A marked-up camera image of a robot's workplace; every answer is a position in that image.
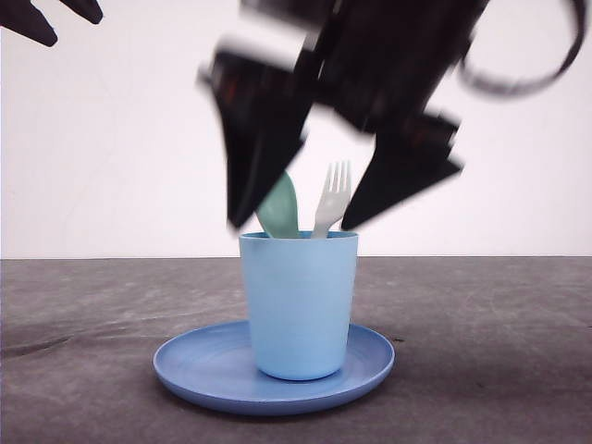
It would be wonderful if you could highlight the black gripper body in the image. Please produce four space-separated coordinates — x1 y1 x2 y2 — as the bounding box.
199 1 486 136

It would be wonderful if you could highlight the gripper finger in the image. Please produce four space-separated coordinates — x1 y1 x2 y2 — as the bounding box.
61 0 104 24

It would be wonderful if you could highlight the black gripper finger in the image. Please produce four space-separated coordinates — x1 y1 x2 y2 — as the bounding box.
200 48 309 228
0 0 58 46
341 114 462 230

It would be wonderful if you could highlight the white plastic fork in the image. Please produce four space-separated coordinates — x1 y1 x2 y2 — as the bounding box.
311 161 352 239

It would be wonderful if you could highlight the mint green plastic spoon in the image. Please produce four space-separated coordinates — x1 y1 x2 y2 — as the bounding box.
256 171 300 239

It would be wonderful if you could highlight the light blue plastic cup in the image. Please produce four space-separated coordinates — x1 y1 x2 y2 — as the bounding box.
239 231 358 380

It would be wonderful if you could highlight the blue plastic plate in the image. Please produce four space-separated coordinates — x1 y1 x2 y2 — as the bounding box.
153 319 396 416

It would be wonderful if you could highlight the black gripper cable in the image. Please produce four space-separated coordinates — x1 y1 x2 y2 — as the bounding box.
457 0 586 96

